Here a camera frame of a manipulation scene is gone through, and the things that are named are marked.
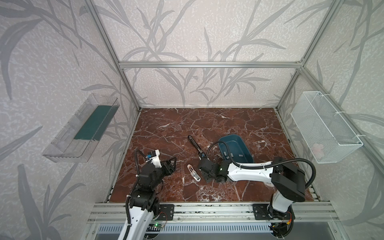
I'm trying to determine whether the teal plastic tray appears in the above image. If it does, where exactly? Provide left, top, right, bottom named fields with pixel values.
left=219, top=135, right=254, bottom=164

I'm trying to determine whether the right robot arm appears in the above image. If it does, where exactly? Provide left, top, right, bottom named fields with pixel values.
left=198, top=158, right=308, bottom=215

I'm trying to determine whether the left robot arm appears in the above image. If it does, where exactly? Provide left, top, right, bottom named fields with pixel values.
left=119, top=157, right=177, bottom=240

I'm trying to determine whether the pink object in basket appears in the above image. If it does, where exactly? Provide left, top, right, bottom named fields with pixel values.
left=311, top=144, right=325, bottom=160

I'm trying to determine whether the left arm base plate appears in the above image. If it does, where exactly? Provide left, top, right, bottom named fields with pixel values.
left=154, top=204, right=175, bottom=221

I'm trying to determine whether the aluminium mounting rail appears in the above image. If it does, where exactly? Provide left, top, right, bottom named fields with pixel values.
left=86, top=201, right=337, bottom=224

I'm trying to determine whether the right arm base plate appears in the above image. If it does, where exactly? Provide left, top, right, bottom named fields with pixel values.
left=252, top=204, right=295, bottom=222

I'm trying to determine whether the clear plastic wall bin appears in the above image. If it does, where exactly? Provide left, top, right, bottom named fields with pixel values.
left=42, top=94, right=120, bottom=163

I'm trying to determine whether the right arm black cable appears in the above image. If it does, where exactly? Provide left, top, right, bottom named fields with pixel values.
left=205, top=140, right=317, bottom=189

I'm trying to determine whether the white wire mesh basket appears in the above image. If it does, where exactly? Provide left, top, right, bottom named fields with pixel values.
left=291, top=91, right=364, bottom=164

